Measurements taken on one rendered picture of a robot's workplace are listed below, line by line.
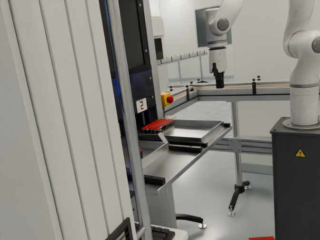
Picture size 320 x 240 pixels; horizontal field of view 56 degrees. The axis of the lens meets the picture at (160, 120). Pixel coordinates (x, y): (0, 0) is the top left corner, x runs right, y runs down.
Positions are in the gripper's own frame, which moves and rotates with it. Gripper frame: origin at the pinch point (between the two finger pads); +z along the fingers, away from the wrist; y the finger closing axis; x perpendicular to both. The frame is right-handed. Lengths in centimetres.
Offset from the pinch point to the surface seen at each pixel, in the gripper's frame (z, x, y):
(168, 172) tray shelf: 22, -3, 47
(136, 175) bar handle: 5, 13, 83
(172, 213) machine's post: 78, -39, -9
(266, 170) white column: 106, -15, -142
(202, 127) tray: 22.1, -12.3, -3.5
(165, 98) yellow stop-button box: 9.7, -38.7, -14.9
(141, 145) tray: 21.1, -26.5, 28.3
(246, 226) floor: 110, -10, -56
